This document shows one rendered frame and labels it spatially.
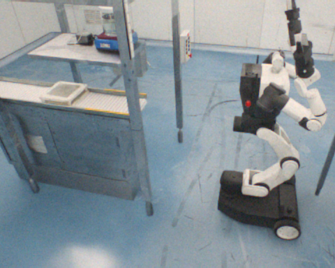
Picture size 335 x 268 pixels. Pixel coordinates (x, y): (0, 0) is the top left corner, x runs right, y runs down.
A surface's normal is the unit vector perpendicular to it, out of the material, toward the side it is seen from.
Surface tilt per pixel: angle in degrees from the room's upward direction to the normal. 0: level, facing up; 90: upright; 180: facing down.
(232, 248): 0
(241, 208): 0
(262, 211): 0
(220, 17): 90
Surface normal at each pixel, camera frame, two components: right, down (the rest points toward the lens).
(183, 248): 0.00, -0.82
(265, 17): -0.20, 0.56
